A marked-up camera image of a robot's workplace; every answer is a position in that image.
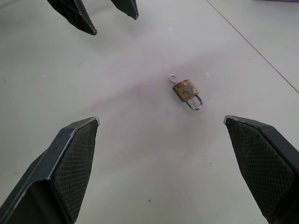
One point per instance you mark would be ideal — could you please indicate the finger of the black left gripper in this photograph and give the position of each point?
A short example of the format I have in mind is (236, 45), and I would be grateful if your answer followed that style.
(76, 15)
(127, 8)

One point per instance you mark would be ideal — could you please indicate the brass padlock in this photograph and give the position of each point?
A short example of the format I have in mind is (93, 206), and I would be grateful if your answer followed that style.
(188, 92)

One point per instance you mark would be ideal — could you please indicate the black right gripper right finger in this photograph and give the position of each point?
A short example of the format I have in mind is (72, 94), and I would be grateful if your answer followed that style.
(264, 168)

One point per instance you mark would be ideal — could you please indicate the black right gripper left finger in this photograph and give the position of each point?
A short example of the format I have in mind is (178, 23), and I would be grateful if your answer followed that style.
(58, 172)

